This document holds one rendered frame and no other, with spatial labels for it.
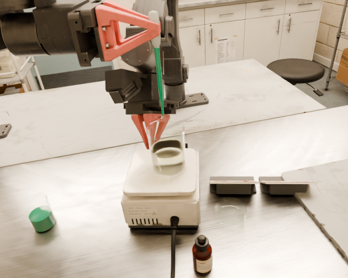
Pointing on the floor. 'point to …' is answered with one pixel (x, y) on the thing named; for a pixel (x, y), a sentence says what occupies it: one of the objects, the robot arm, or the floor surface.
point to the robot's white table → (43, 133)
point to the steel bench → (122, 262)
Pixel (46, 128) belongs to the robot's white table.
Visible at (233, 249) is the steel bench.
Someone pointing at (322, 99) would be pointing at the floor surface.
